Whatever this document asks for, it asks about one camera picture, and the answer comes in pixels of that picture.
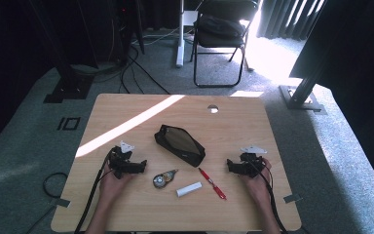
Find white eraser stick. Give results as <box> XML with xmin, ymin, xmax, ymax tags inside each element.
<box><xmin>175</xmin><ymin>181</ymin><xmax>204</xmax><ymax>198</ymax></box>

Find white floor cable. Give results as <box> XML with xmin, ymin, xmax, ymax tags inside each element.
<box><xmin>131</xmin><ymin>24</ymin><xmax>197</xmax><ymax>47</ymax></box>

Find black metal stand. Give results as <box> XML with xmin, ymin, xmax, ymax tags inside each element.
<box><xmin>279</xmin><ymin>55</ymin><xmax>329</xmax><ymax>116</ymax></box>
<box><xmin>28</xmin><ymin>0</ymin><xmax>95</xmax><ymax>104</ymax></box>

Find black floor cables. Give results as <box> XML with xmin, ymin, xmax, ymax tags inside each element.
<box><xmin>119</xmin><ymin>44</ymin><xmax>171</xmax><ymax>96</ymax></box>

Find grey tape piece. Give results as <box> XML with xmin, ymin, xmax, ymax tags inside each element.
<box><xmin>56</xmin><ymin>197</ymin><xmax>72</xmax><ymax>209</ymax></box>
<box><xmin>282</xmin><ymin>193</ymin><xmax>304</xmax><ymax>205</ymax></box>

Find black folding chair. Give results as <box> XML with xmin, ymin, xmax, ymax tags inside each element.
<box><xmin>189</xmin><ymin>0</ymin><xmax>261</xmax><ymax>89</ymax></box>

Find black looped floor cable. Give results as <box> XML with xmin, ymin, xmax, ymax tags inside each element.
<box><xmin>24</xmin><ymin>172</ymin><xmax>69</xmax><ymax>234</ymax></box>

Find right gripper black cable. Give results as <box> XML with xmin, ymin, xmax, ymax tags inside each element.
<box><xmin>248</xmin><ymin>158</ymin><xmax>289</xmax><ymax>234</ymax></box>

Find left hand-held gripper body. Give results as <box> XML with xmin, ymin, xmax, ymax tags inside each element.
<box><xmin>107</xmin><ymin>139</ymin><xmax>135</xmax><ymax>180</ymax></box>

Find grey coiled cable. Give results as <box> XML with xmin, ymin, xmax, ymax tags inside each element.
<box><xmin>70</xmin><ymin>60</ymin><xmax>125</xmax><ymax>79</ymax></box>

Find black curtain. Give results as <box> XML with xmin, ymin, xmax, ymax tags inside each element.
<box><xmin>0</xmin><ymin>0</ymin><xmax>57</xmax><ymax>159</ymax></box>
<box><xmin>288</xmin><ymin>0</ymin><xmax>374</xmax><ymax>203</ymax></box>

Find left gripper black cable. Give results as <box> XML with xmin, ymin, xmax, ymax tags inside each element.
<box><xmin>73</xmin><ymin>146</ymin><xmax>115</xmax><ymax>234</ymax></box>

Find red pen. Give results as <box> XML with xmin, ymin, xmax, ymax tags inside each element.
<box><xmin>198</xmin><ymin>167</ymin><xmax>228</xmax><ymax>201</ymax></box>

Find correction tape dispenser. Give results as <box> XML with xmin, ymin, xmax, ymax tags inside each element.
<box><xmin>152</xmin><ymin>168</ymin><xmax>179</xmax><ymax>190</ymax></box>

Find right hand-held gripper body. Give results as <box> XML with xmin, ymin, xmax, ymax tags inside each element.
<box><xmin>238</xmin><ymin>144</ymin><xmax>269</xmax><ymax>179</ymax></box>

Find black pencil case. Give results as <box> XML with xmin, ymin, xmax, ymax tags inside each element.
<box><xmin>153</xmin><ymin>124</ymin><xmax>206</xmax><ymax>169</ymax></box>

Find black computer tower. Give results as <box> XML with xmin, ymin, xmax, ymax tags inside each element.
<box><xmin>108</xmin><ymin>0</ymin><xmax>146</xmax><ymax>66</ymax></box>

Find person's left hand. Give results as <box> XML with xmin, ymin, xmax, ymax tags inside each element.
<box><xmin>98</xmin><ymin>159</ymin><xmax>135</xmax><ymax>205</ymax></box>

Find black bag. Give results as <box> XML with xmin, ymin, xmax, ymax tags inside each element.
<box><xmin>194</xmin><ymin>14</ymin><xmax>246</xmax><ymax>41</ymax></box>

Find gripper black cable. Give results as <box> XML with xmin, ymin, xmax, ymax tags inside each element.
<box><xmin>73</xmin><ymin>146</ymin><xmax>115</xmax><ymax>234</ymax></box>
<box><xmin>248</xmin><ymin>158</ymin><xmax>289</xmax><ymax>234</ymax></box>

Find grey pleated curtain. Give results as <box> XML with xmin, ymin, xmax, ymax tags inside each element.
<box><xmin>256</xmin><ymin>0</ymin><xmax>326</xmax><ymax>42</ymax></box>

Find white desk leg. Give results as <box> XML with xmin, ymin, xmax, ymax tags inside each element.
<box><xmin>175</xmin><ymin>0</ymin><xmax>187</xmax><ymax>69</ymax></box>

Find person's right hand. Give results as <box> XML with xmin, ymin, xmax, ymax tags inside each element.
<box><xmin>240</xmin><ymin>157</ymin><xmax>273</xmax><ymax>210</ymax></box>

